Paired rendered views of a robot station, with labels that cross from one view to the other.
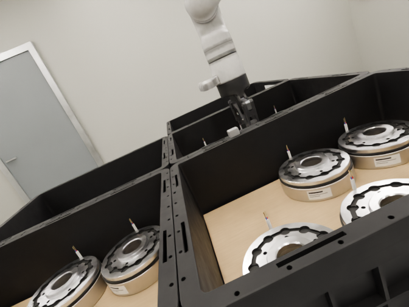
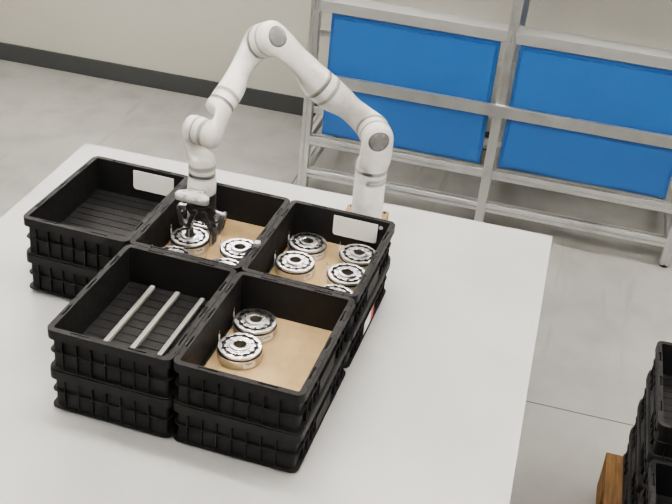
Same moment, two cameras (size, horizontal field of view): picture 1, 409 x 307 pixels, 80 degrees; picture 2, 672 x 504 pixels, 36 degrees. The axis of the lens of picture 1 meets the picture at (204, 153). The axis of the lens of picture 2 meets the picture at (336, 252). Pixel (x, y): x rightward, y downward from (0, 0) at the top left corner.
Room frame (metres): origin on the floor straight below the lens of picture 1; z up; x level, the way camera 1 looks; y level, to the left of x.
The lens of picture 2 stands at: (-0.42, 2.06, 2.31)
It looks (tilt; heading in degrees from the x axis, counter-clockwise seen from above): 31 degrees down; 286
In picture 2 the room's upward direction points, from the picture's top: 6 degrees clockwise
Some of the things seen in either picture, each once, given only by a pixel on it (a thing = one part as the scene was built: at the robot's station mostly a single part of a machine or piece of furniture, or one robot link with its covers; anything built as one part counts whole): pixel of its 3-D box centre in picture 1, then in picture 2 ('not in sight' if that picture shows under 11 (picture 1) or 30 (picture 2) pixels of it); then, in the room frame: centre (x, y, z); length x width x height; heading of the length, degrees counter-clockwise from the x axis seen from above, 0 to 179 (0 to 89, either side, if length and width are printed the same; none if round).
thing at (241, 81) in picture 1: (237, 95); (201, 204); (0.60, -0.13, 0.97); 0.08 x 0.08 x 0.09
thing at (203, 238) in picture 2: not in sight; (189, 236); (0.63, -0.13, 0.86); 0.10 x 0.10 x 0.01
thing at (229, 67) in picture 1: (218, 69); (199, 183); (0.60, -0.11, 1.04); 0.11 x 0.09 x 0.06; 92
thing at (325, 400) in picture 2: not in sight; (265, 387); (0.24, 0.26, 0.76); 0.40 x 0.30 x 0.12; 92
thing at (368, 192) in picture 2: not in sight; (368, 195); (0.26, -0.55, 0.88); 0.09 x 0.09 x 0.17; 9
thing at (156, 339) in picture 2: (101, 206); (147, 319); (0.54, 0.27, 0.87); 0.40 x 0.30 x 0.11; 92
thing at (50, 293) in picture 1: (62, 281); (240, 344); (0.31, 0.26, 0.86); 0.05 x 0.05 x 0.01
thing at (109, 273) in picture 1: (134, 250); (255, 321); (0.32, 0.15, 0.86); 0.10 x 0.10 x 0.01
